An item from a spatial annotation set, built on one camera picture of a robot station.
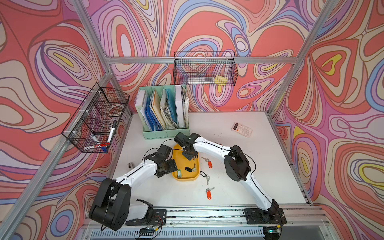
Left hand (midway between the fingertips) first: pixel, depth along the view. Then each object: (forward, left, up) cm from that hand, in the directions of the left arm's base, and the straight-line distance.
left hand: (172, 169), depth 88 cm
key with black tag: (0, -11, -1) cm, 11 cm away
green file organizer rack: (+30, +7, +20) cm, 36 cm away
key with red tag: (+6, -22, -2) cm, 23 cm away
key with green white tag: (-2, -4, -2) cm, 5 cm away
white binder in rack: (+33, -4, +21) cm, 39 cm away
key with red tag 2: (-13, -21, -2) cm, 24 cm away
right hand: (+10, -12, -2) cm, 16 cm away
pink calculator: (+31, -48, 0) cm, 57 cm away
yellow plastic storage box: (+5, -5, 0) cm, 7 cm away
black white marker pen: (+5, +26, +29) cm, 39 cm away
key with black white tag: (-2, -18, -2) cm, 19 cm away
